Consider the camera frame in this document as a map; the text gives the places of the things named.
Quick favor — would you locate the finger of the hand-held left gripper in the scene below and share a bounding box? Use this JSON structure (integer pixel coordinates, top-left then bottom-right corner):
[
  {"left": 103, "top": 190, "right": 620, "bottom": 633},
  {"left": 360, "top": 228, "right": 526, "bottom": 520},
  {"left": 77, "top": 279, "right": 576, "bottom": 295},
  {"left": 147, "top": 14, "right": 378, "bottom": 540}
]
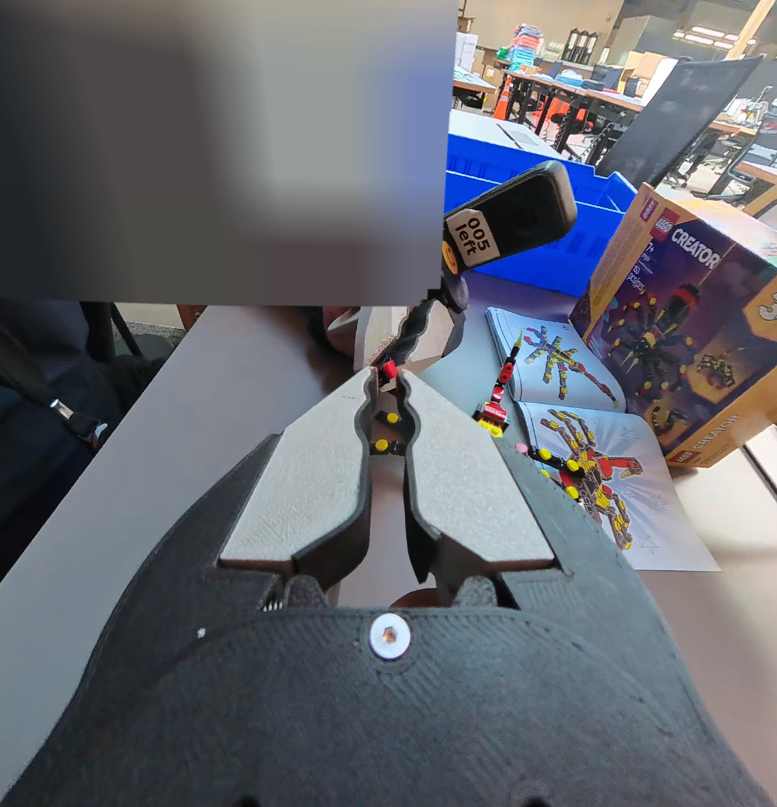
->
[
  {"left": 390, "top": 300, "right": 460, "bottom": 375},
  {"left": 353, "top": 306, "right": 422, "bottom": 373}
]

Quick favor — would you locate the black yellow lego spider model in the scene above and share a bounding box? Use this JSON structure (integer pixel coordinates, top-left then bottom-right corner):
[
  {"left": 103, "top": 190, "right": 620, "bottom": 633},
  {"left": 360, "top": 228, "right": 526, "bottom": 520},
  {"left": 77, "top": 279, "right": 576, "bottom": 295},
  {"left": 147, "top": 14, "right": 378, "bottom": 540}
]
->
[{"left": 371, "top": 334, "right": 586, "bottom": 502}]

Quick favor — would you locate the person's left hand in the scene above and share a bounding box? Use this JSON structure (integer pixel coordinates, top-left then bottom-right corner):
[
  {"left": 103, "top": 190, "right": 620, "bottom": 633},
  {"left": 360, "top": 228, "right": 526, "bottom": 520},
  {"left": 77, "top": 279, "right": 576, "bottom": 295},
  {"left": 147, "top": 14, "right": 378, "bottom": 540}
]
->
[{"left": 324, "top": 307, "right": 359, "bottom": 353}]

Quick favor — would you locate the blue storage bin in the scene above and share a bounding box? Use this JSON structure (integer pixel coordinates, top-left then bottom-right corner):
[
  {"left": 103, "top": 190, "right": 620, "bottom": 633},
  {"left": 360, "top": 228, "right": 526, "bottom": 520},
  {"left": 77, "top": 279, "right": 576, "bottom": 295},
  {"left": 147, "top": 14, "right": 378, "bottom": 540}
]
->
[{"left": 445, "top": 129, "right": 639, "bottom": 298}]

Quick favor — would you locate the background work table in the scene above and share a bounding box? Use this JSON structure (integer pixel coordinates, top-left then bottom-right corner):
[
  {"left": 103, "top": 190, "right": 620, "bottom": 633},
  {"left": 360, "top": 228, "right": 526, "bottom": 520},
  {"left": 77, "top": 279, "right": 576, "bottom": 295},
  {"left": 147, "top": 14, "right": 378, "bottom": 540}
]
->
[{"left": 498, "top": 66, "right": 648, "bottom": 165}]

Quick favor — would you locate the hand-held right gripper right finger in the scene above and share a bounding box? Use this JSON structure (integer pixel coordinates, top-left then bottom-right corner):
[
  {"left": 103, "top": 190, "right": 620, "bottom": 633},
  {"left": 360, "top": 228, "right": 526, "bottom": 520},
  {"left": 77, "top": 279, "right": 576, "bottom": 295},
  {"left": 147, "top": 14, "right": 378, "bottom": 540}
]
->
[{"left": 398, "top": 371, "right": 558, "bottom": 605}]

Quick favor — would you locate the open lego instruction booklet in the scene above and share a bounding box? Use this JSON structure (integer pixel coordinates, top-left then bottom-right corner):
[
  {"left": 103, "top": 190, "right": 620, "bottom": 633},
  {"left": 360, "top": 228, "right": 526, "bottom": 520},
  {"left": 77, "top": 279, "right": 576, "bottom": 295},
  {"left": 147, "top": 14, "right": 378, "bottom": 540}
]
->
[{"left": 486, "top": 307, "right": 722, "bottom": 571}]

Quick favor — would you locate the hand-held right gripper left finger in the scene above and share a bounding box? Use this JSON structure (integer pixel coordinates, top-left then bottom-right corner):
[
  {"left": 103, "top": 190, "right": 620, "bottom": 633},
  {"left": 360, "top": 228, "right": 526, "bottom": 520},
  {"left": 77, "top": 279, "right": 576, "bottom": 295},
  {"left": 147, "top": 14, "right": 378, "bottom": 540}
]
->
[{"left": 218, "top": 367, "right": 377, "bottom": 592}]

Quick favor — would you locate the lego set box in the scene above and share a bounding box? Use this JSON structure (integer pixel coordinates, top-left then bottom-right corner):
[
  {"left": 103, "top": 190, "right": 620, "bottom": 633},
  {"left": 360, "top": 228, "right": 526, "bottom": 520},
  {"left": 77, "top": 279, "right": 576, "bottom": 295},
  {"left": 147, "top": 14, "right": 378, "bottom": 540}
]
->
[{"left": 570, "top": 183, "right": 777, "bottom": 469}]

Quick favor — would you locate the stack of folded cloths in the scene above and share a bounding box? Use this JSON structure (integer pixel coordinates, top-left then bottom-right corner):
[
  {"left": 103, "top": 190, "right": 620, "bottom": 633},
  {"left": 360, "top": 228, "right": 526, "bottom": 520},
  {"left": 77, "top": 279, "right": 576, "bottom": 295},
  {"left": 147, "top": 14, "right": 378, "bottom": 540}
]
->
[{"left": 508, "top": 24, "right": 544, "bottom": 64}]

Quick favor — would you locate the dark office chair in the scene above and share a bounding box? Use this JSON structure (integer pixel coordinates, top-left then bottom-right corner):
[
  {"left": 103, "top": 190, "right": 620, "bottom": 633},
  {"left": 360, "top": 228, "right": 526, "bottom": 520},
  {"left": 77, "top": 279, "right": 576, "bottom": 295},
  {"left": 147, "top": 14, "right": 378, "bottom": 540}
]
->
[{"left": 79, "top": 301, "right": 146, "bottom": 367}]

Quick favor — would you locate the black monitor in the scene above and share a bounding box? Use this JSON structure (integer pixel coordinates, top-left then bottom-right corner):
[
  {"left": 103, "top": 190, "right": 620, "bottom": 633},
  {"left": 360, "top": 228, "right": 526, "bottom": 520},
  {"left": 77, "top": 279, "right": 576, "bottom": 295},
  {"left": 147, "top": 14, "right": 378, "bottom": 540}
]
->
[{"left": 596, "top": 55, "right": 765, "bottom": 189}]

